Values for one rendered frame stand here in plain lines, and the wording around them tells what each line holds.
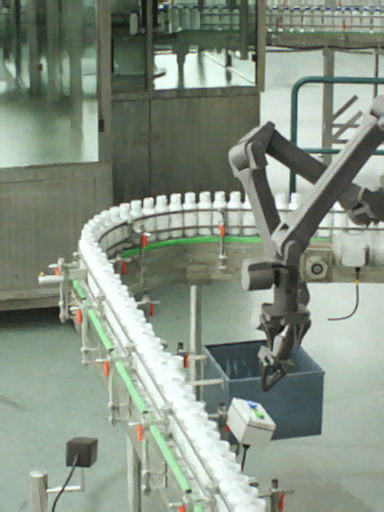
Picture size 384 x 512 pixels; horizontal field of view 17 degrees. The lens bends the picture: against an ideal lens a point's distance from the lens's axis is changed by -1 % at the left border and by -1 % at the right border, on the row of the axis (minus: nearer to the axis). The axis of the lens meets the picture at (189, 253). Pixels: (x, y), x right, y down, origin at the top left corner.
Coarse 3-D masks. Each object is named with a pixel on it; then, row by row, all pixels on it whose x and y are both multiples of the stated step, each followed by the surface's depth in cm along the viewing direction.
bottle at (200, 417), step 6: (198, 414) 326; (204, 414) 325; (192, 420) 325; (198, 420) 323; (204, 420) 323; (192, 426) 325; (198, 426) 323; (192, 432) 324; (198, 432) 323; (192, 438) 324; (192, 450) 325; (192, 456) 325; (192, 462) 326; (192, 474) 327
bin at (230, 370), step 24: (216, 360) 430; (240, 360) 433; (312, 360) 416; (192, 384) 402; (216, 384) 414; (240, 384) 401; (288, 384) 405; (312, 384) 407; (216, 408) 416; (264, 408) 405; (288, 408) 408; (312, 408) 410; (288, 432) 410; (312, 432) 412
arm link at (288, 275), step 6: (276, 270) 297; (282, 270) 296; (288, 270) 296; (294, 270) 297; (276, 276) 298; (282, 276) 297; (288, 276) 296; (294, 276) 297; (276, 282) 298; (282, 282) 297; (288, 282) 297; (294, 282) 297; (282, 288) 297; (288, 288) 297; (294, 288) 298
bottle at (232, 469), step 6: (228, 468) 299; (234, 468) 299; (240, 468) 297; (228, 474) 296; (234, 474) 296; (222, 480) 299; (228, 480) 297; (222, 486) 297; (228, 486) 296; (222, 492) 297; (228, 492) 296; (222, 504) 298; (222, 510) 299
